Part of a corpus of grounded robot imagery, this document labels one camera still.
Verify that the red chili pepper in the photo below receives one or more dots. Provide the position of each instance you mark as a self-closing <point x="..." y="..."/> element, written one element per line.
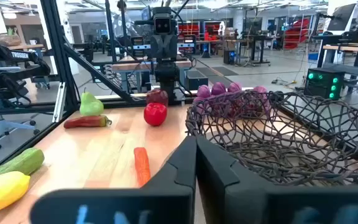
<point x="85" y="122"/>

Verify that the white mug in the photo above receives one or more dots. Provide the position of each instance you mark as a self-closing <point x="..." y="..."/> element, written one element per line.
<point x="33" y="42"/>

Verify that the wooden top table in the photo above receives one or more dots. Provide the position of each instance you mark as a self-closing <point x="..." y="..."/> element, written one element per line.
<point x="346" y="48"/>

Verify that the red storage rack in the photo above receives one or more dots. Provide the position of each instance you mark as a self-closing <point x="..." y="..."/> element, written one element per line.
<point x="297" y="31"/>

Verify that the green pear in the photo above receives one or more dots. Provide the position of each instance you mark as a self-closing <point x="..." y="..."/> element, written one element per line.
<point x="90" y="107"/>

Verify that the black aluminium table frame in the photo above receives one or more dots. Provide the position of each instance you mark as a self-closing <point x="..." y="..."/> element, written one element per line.
<point x="57" y="62"/>

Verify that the black crate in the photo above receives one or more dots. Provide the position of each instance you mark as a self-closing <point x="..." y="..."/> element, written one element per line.
<point x="196" y="81"/>

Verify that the green ridged gourd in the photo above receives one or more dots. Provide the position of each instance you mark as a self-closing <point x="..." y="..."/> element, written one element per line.
<point x="20" y="163"/>

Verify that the purple onion braid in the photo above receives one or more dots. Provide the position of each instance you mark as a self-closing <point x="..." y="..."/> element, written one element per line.
<point x="217" y="89"/>

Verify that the beige woven basket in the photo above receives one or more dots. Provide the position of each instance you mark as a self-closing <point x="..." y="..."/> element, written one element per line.
<point x="9" y="40"/>

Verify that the glossy red round fruit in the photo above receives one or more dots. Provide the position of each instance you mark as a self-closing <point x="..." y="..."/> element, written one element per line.
<point x="155" y="115"/>

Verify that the black box with green lights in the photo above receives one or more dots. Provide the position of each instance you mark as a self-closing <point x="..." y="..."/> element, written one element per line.
<point x="322" y="84"/>

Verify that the wooden workbench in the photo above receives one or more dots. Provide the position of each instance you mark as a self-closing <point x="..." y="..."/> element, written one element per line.
<point x="129" y="66"/>

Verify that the white office chair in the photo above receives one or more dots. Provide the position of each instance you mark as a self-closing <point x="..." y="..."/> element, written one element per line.
<point x="2" y="127"/>

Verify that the yellow lemon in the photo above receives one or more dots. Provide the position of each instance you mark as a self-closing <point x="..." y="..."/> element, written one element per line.
<point x="2" y="191"/>

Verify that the black floor mat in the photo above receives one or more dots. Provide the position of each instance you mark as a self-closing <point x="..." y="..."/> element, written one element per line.
<point x="216" y="71"/>

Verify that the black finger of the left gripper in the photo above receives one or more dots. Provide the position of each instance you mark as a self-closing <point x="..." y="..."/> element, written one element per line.
<point x="170" y="46"/>
<point x="156" y="46"/>

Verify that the red parts shelf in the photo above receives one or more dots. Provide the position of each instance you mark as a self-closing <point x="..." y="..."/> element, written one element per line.
<point x="188" y="29"/>
<point x="213" y="29"/>

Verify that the black background robot arm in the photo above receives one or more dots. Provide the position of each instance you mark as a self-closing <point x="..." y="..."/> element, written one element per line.
<point x="17" y="68"/>

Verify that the white framed tilted monitor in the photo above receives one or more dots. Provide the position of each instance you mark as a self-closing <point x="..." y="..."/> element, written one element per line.
<point x="340" y="17"/>

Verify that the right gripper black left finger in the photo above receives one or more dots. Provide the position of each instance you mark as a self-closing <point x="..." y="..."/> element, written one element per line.
<point x="172" y="186"/>

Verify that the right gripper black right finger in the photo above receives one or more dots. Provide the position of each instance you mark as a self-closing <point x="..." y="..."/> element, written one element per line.
<point x="228" y="193"/>

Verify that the orange carrot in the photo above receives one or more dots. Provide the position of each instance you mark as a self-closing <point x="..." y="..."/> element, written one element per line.
<point x="141" y="165"/>

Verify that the person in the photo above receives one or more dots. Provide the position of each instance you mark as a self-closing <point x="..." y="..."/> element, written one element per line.
<point x="123" y="21"/>

